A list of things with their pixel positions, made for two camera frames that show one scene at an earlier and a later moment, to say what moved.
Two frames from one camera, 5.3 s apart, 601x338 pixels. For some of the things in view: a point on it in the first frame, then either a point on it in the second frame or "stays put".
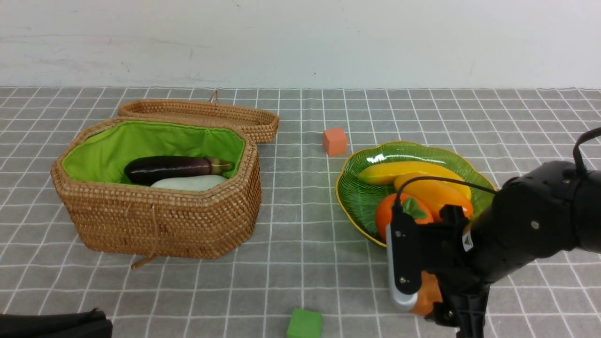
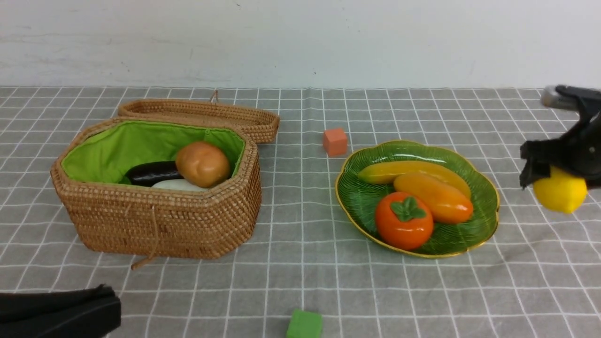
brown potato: (429, 292) → (203, 165)
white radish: (204, 184) stays put
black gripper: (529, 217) → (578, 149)
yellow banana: (387, 173) stays put
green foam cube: (305, 324) stays put
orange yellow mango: (436, 193) stays put
